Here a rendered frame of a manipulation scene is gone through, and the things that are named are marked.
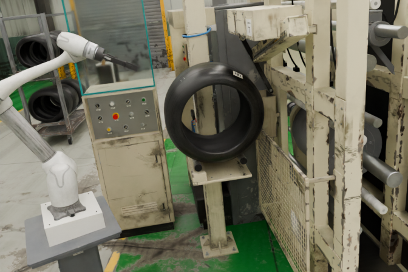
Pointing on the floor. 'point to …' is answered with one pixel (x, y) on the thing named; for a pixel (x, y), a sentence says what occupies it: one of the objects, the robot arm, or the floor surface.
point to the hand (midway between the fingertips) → (132, 67)
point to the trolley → (37, 48)
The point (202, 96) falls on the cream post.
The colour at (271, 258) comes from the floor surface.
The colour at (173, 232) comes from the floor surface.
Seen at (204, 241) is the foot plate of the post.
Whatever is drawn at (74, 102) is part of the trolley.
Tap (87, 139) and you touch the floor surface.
